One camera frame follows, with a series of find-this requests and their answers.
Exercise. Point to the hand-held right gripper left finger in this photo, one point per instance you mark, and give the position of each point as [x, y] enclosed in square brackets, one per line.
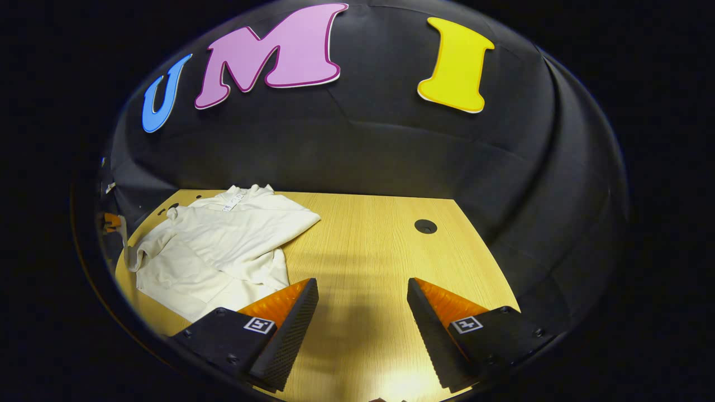
[290, 338]

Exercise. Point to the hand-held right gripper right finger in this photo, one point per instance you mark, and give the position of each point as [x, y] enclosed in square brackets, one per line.
[433, 338]

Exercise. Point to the small white tag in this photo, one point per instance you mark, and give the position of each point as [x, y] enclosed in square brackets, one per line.
[110, 187]

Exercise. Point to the cream hooded sweatshirt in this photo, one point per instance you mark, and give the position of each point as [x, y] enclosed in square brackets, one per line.
[223, 245]

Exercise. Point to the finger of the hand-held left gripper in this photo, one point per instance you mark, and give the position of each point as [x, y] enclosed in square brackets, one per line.
[111, 223]

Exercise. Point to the black backdrop cloth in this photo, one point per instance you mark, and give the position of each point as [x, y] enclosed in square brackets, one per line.
[391, 151]

